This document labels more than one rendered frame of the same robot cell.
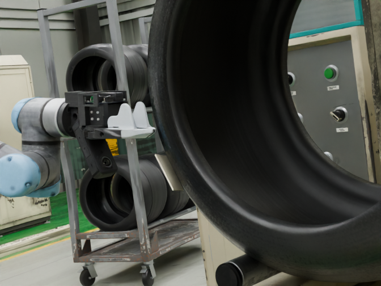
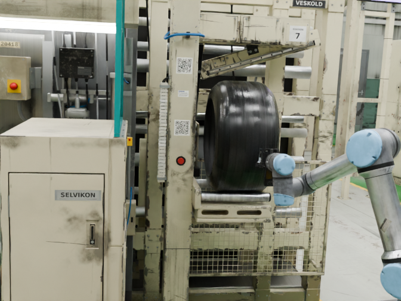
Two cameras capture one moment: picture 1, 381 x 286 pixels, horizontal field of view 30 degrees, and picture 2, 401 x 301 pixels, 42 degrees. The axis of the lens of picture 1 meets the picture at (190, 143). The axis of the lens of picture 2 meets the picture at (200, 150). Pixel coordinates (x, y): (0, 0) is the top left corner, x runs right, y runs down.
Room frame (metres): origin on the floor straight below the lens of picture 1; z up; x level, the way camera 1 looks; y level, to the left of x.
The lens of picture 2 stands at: (3.06, 1.27, 1.51)
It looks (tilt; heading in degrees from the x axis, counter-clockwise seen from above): 9 degrees down; 220
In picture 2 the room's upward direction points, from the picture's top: 2 degrees clockwise
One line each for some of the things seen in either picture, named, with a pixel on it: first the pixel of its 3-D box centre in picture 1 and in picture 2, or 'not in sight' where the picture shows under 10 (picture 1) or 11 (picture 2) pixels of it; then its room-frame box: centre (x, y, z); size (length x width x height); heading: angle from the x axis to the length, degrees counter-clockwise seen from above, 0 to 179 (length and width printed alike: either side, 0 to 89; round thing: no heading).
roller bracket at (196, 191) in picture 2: not in sight; (193, 189); (1.14, -0.37, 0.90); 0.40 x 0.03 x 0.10; 48
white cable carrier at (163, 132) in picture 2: not in sight; (163, 132); (1.30, -0.44, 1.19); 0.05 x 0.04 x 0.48; 48
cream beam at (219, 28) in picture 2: not in sight; (249, 31); (0.72, -0.38, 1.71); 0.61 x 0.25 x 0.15; 138
